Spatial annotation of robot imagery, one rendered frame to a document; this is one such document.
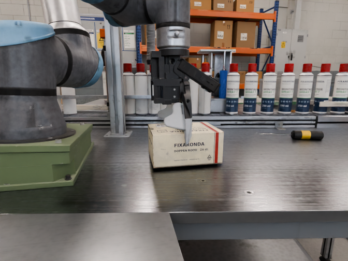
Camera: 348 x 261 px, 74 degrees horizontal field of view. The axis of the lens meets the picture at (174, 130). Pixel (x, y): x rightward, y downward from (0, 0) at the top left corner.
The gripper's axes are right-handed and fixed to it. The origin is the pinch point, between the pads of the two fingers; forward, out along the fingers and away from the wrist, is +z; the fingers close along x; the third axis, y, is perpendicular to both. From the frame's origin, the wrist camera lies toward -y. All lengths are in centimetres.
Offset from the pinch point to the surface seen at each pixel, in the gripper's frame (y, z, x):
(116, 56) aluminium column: 15.8, -21.1, -27.8
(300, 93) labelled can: -57, -7, -31
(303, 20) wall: -410, -142, -481
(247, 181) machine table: -9.6, 6.0, 15.1
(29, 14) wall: 193, -136, -477
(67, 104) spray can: 37, -4, -46
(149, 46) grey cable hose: 4.6, -24.6, -31.2
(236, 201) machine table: -4.1, 6.0, 21.6
